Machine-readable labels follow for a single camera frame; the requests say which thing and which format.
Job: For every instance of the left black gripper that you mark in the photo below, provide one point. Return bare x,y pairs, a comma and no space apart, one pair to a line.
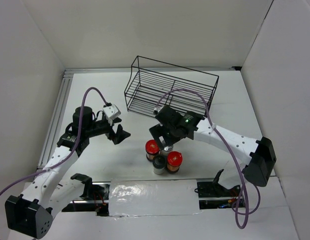
120,134

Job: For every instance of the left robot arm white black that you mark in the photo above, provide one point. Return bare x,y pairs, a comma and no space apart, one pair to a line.
33,211

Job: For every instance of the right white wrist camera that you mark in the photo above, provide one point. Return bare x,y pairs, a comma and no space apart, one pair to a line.
157,109

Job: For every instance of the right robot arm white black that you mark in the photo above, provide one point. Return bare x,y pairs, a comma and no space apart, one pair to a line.
257,155

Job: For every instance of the black wire rack basket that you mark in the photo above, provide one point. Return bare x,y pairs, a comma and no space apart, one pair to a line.
157,83

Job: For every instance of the black lid white bottle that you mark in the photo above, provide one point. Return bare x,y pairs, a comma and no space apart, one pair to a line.
159,164

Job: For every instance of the silver lid white bottle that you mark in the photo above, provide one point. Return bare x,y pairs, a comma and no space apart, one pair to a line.
166,150

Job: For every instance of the white foil tape sheet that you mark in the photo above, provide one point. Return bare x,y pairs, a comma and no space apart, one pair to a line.
153,198

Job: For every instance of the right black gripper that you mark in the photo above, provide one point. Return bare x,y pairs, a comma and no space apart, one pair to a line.
158,130

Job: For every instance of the red lid spice jar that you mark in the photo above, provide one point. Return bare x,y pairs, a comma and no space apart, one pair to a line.
151,149
174,161

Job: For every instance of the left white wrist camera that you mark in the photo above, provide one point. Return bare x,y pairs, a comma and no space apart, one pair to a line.
111,112

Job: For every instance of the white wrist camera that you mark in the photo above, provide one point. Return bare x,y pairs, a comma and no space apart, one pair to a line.
157,109
111,112

